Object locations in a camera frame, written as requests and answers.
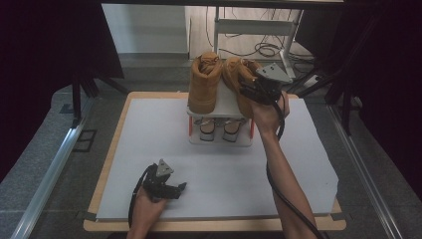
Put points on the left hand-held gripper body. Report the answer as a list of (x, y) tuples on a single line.
[(157, 187)]

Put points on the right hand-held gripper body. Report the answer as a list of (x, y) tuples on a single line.
[(267, 91)]

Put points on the tan suede boot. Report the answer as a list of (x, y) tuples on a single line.
[(202, 89), (235, 74)]

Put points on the white two-tier shoe rack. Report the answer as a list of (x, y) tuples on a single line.
[(227, 99)]

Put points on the person's right hand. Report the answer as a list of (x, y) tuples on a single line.
[(270, 116)]

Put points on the white table mat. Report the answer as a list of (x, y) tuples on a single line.
[(215, 192)]

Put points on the white power strip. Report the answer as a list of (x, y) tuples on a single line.
[(312, 81)]

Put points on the wooden table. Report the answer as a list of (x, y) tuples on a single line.
[(232, 226)]

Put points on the black tape strip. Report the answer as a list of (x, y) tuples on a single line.
[(339, 216), (89, 216)]

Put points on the black metal stand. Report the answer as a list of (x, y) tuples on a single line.
[(77, 99), (346, 109)]

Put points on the black curtain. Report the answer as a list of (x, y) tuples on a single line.
[(33, 66), (391, 83)]

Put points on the white metal desk frame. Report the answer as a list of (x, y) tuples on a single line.
[(252, 26)]

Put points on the black floor tape frame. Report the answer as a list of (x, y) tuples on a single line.
[(84, 141)]

